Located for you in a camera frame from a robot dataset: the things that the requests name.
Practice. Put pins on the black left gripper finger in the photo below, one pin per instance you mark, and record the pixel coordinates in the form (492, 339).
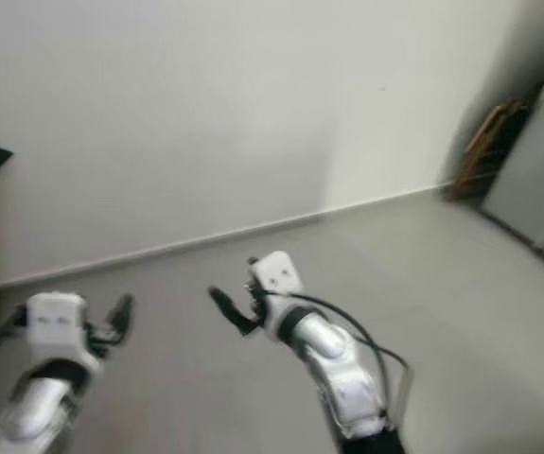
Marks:
(123, 312)

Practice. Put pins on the silver fridge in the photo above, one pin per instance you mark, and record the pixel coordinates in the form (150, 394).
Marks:
(536, 161)

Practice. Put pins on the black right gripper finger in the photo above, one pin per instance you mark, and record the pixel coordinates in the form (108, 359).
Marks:
(232, 310)
(254, 261)

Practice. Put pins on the brown wooden folding rack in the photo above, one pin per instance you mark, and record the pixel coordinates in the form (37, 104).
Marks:
(489, 147)

